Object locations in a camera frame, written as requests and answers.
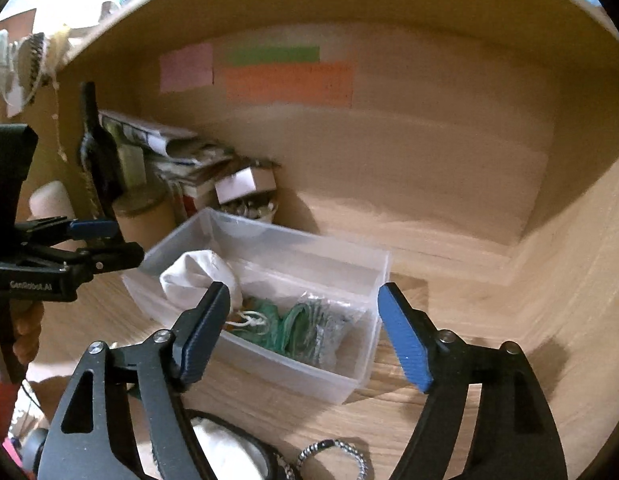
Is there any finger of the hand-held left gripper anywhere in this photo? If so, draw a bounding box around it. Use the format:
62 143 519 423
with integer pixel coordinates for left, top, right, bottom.
17 217 119 247
37 241 145 277

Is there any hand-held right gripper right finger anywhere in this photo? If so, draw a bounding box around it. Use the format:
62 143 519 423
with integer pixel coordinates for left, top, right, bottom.
377 282 569 480

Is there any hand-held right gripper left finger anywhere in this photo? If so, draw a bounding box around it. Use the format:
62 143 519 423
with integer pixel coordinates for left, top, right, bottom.
37 281 232 480

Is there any white cloth pouch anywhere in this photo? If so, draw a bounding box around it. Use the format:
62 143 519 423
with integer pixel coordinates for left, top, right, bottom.
160 250 240 322

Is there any clear plastic storage box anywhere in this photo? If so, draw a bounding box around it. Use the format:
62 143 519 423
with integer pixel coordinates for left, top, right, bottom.
122 207 393 406

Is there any person's left hand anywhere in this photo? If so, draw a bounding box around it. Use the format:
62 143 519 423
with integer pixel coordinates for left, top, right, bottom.
12 302 44 367

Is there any brown cardboard tube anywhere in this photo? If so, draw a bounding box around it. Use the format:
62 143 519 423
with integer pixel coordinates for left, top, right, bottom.
112 187 178 252

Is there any clear bag of grey items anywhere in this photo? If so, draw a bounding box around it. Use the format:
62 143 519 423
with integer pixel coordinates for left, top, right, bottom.
294 292 366 372

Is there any black bottle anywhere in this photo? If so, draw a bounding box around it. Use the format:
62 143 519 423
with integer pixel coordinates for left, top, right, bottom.
78 81 126 211

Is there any stack of papers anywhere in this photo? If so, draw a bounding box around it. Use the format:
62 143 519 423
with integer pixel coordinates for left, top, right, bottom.
98 109 240 202

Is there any white cloth with black trim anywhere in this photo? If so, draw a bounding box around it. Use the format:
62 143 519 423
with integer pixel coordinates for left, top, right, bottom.
184 409 296 480

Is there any small cardboard box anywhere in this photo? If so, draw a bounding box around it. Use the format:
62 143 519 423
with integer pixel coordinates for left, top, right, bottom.
214 166 278 206

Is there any hanging striped cloth item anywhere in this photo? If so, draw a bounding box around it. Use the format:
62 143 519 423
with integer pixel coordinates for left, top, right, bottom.
17 32 49 107

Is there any hanging cream cloth item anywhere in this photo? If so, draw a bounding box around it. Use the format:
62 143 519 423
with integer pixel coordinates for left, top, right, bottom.
48 24 74 88

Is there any pink sticky note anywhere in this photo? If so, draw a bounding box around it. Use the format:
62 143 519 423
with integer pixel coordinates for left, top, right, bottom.
160 42 214 93

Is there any orange sticky note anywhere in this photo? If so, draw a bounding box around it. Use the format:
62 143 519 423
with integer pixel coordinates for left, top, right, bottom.
222 62 353 108

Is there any green sticky note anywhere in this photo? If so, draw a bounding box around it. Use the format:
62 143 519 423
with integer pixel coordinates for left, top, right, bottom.
224 46 321 66

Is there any white knotted string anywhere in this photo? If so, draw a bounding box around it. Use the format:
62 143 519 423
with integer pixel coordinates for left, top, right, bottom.
226 310 271 337

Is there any green cord bundle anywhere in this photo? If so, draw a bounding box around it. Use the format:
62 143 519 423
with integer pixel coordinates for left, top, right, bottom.
240 297 317 360

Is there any black and white braided bracelet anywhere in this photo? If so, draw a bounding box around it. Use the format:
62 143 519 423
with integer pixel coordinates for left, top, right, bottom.
296 438 369 480

